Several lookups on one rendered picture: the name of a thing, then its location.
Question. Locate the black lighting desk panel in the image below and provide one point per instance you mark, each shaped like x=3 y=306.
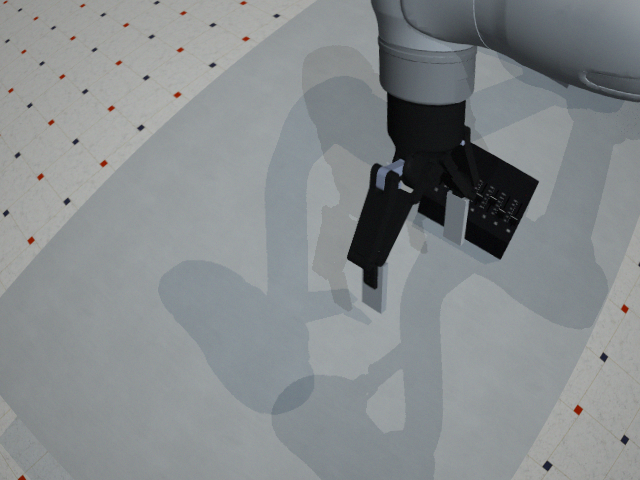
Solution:
x=489 y=227

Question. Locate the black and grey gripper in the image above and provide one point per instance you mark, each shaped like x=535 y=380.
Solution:
x=415 y=130

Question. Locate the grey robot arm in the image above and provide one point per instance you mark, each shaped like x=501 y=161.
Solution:
x=426 y=52

